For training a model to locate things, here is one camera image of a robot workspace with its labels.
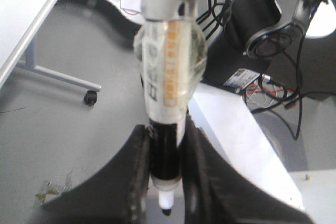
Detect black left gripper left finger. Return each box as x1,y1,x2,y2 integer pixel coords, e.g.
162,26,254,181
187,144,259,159
30,125,150,223

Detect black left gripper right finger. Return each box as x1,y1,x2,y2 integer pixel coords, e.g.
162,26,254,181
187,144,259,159
181,116,313,223

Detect white black whiteboard marker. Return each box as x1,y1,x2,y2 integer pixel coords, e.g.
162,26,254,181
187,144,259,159
134,0,206,215

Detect whiteboard stand leg with caster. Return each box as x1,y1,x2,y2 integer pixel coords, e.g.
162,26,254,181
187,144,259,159
16,41,101,106

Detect black headphones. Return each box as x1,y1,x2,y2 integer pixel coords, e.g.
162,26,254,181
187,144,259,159
245,0,328,59

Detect black device with label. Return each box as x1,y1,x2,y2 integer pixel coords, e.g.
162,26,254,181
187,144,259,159
202,0,281,93

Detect black cable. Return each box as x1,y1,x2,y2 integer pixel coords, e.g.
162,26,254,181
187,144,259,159
244,32,336,141

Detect white whiteboard with aluminium frame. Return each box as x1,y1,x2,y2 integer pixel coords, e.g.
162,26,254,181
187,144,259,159
1,0,57,85

